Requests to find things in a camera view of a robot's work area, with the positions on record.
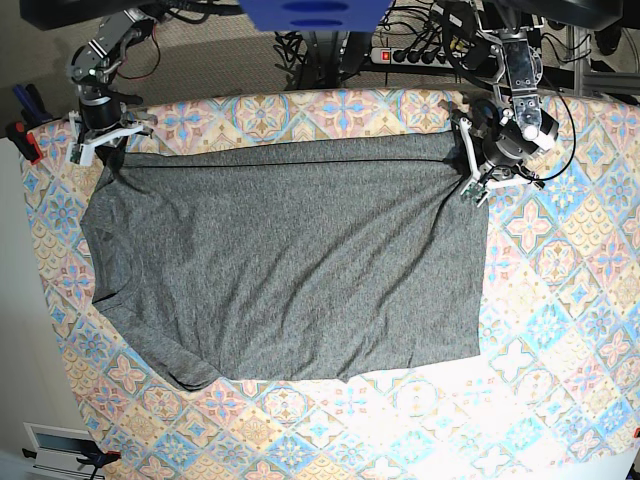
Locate white floor vent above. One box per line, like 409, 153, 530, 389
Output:
23, 422, 98, 479

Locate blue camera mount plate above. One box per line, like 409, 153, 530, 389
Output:
238, 0, 391, 32

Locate grey t-shirt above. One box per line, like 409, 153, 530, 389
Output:
81, 133, 488, 391

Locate red black clamp upper left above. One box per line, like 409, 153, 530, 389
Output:
5, 122, 42, 165

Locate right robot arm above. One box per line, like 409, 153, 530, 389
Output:
65, 1, 243, 167

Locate blue black clamp handles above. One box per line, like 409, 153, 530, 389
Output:
12, 83, 53, 126

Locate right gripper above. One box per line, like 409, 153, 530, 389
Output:
67, 97, 158, 173

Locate patterned tablecloth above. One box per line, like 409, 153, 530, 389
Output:
21, 97, 639, 479

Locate black orange clamp lower left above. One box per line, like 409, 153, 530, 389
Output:
22, 448, 120, 479

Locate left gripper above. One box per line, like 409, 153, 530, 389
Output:
444, 109, 545, 207

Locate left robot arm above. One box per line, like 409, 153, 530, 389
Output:
434, 1, 559, 206

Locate white power strip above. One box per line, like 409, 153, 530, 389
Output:
369, 47, 452, 68

